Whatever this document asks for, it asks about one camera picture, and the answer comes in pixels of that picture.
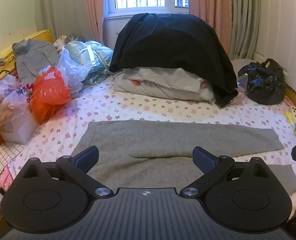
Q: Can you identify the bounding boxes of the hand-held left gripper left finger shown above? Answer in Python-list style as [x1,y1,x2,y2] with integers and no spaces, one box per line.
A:
[22,145,113,200]

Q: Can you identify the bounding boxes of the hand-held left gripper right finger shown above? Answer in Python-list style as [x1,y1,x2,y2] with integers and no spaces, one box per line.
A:
[180,147,273,198]

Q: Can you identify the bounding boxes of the grey pants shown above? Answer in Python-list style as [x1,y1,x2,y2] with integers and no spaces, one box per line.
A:
[72,120,296,196]

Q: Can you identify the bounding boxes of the yellow patterned cloth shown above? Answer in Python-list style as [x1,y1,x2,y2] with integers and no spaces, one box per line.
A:
[284,105,296,142]

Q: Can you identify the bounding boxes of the white box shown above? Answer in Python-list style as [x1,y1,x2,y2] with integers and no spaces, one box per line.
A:
[0,109,43,145]

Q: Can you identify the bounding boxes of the checkered cloth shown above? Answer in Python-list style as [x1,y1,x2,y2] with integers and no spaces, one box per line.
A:
[0,142,27,172]

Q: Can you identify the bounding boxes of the black plastic bag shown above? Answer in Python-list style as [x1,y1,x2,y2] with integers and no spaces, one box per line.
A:
[238,59,286,105]

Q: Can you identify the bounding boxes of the small clear plastic bag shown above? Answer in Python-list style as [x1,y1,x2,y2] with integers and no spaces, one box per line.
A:
[236,73,249,98]

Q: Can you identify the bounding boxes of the pink cloth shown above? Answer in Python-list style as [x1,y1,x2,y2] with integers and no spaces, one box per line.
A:
[0,159,17,189]

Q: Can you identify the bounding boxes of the white folded quilt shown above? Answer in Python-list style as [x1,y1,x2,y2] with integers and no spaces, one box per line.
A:
[113,66,217,104]

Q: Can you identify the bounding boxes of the white cushion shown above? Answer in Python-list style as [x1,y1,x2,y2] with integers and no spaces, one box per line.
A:
[231,58,259,77]

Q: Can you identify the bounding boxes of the clear bag with brown contents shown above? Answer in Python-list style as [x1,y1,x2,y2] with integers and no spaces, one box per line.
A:
[0,74,34,128]

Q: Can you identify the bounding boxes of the light blue bedding package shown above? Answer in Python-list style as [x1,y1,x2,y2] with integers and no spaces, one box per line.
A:
[64,40,114,86]

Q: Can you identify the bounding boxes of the grey jacket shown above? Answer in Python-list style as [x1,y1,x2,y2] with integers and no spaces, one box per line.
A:
[12,39,60,84]

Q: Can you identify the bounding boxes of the white plush toy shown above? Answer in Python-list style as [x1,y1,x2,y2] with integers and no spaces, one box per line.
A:
[53,35,69,53]

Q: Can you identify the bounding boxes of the black coat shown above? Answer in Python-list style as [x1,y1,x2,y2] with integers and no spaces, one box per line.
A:
[109,12,238,108]

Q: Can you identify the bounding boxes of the white wardrobe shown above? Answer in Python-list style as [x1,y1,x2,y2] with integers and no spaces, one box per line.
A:
[253,0,296,100]

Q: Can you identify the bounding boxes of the pale green curtain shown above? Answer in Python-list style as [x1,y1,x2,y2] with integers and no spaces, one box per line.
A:
[228,0,264,61]
[34,0,91,43]

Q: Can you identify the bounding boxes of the pink curtain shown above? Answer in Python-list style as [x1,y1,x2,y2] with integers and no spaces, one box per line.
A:
[84,0,105,46]
[188,0,233,54]

